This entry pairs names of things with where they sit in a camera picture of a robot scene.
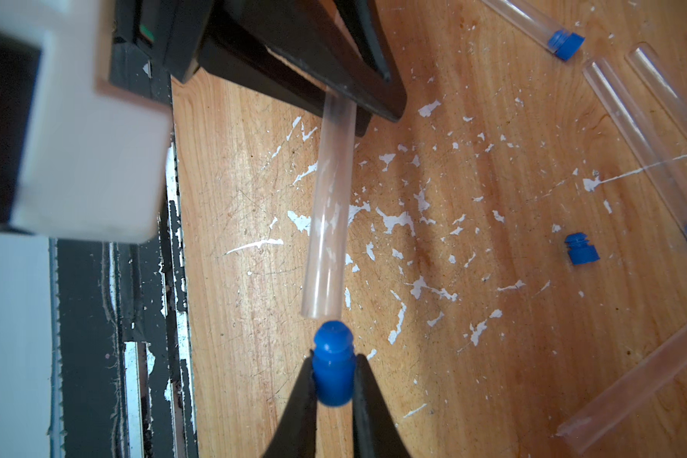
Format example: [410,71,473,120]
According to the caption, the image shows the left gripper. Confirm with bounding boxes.
[109,1,372,137]

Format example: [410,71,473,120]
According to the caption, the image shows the clear test tube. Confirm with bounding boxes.
[556,324,687,453]
[302,90,357,321]
[483,0,570,55]
[625,42,687,139]
[583,57,687,238]

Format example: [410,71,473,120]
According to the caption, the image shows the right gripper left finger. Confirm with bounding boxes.
[263,351,318,458]

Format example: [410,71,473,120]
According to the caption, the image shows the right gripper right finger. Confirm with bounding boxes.
[352,354,410,457]

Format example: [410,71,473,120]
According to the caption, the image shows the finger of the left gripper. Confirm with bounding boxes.
[320,1,408,122]

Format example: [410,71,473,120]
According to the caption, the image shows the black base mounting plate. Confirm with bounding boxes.
[48,148,198,457]

